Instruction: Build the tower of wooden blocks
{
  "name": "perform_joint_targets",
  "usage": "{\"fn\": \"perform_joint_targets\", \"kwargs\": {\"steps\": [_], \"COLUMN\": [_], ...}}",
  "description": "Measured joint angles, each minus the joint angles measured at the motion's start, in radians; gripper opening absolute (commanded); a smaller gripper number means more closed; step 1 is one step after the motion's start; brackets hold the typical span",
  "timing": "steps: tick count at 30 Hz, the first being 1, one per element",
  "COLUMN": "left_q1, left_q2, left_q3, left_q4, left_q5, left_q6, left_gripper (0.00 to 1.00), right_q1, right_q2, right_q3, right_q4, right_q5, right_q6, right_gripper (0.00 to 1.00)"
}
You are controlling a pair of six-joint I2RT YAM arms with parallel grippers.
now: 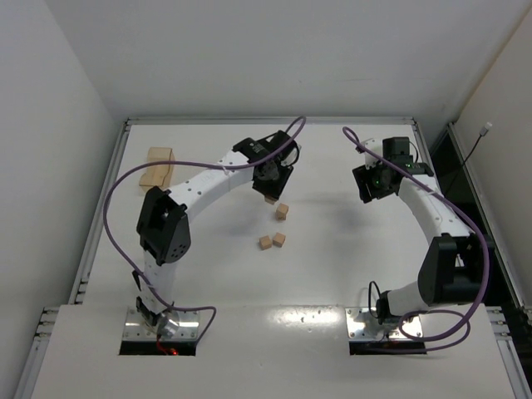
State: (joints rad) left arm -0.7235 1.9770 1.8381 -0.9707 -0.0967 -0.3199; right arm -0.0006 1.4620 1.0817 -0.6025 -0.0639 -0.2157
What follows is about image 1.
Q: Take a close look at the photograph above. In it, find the wooden block tray box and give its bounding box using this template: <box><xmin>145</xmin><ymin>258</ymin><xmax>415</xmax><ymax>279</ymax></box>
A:
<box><xmin>139</xmin><ymin>147</ymin><xmax>175</xmax><ymax>193</ymax></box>

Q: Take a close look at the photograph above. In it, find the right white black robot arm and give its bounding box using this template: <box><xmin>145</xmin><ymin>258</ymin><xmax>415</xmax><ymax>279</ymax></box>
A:
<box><xmin>352</xmin><ymin>136</ymin><xmax>493</xmax><ymax>323</ymax></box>

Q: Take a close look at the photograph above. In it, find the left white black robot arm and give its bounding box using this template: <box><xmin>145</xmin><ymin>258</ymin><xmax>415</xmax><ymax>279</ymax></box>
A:
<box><xmin>134</xmin><ymin>131</ymin><xmax>300</xmax><ymax>326</ymax></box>

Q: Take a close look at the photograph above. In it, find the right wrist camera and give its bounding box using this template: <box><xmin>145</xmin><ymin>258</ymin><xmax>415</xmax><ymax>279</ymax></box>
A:
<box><xmin>357</xmin><ymin>138</ymin><xmax>382</xmax><ymax>170</ymax></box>

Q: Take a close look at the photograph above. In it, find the black wall cable with plug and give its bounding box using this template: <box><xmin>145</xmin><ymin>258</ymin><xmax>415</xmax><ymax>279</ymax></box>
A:
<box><xmin>444</xmin><ymin>121</ymin><xmax>493</xmax><ymax>200</ymax></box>

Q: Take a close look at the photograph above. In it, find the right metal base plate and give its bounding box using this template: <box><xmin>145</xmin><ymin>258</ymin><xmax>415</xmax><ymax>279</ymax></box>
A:
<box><xmin>345</xmin><ymin>307</ymin><xmax>423</xmax><ymax>342</ymax></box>

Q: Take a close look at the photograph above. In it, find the metal base plate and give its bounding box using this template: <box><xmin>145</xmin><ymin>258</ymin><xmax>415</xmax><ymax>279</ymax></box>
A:
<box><xmin>122</xmin><ymin>308</ymin><xmax>200</xmax><ymax>342</ymax></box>
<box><xmin>345</xmin><ymin>307</ymin><xmax>423</xmax><ymax>342</ymax></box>

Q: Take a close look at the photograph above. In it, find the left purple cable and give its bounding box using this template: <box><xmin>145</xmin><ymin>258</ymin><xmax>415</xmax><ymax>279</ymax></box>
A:
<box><xmin>102</xmin><ymin>115</ymin><xmax>308</xmax><ymax>346</ymax></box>

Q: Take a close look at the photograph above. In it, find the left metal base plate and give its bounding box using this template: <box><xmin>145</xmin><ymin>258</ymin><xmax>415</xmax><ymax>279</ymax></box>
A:
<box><xmin>122</xmin><ymin>308</ymin><xmax>200</xmax><ymax>342</ymax></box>

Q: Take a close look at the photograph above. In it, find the aluminium table frame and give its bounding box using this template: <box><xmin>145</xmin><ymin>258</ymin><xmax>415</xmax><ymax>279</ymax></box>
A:
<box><xmin>24</xmin><ymin>122</ymin><xmax>530</xmax><ymax>398</ymax></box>

